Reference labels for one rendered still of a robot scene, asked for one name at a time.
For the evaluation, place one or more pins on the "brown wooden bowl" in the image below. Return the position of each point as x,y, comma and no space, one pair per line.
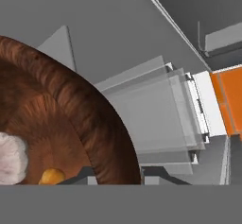
63,114

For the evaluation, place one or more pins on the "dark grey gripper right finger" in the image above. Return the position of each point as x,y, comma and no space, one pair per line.
157,175

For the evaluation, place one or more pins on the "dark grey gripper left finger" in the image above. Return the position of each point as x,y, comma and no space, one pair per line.
82,175

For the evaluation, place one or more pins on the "grey fridge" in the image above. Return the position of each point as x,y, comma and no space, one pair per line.
110,23

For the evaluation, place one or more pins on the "grey fridge shelf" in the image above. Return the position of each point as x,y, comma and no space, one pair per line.
61,46

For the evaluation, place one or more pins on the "white garlic bulb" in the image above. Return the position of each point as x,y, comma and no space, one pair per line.
11,158

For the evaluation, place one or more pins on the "golden chicken drumstick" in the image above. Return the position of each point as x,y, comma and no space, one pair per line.
52,176

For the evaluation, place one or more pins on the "translucent fridge drawer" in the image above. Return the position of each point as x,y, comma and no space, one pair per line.
148,114

